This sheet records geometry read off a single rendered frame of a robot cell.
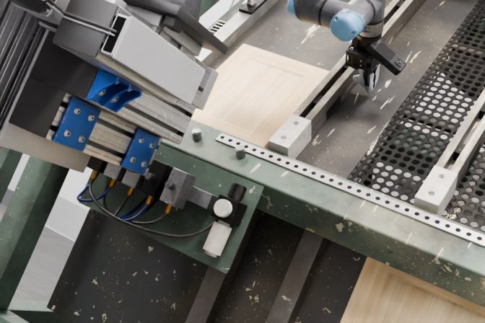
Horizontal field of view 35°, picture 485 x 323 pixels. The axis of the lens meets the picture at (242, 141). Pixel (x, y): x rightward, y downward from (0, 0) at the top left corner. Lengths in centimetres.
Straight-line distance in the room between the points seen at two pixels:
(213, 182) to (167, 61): 76
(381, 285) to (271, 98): 62
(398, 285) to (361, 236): 25
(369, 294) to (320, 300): 14
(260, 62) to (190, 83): 103
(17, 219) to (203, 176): 62
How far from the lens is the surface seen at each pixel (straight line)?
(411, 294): 206
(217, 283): 218
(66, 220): 563
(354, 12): 196
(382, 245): 185
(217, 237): 189
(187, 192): 194
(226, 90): 227
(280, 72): 233
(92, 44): 118
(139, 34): 119
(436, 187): 191
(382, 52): 213
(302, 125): 205
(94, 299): 244
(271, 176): 194
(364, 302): 208
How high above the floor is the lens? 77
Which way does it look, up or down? 4 degrees up
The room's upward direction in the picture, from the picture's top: 23 degrees clockwise
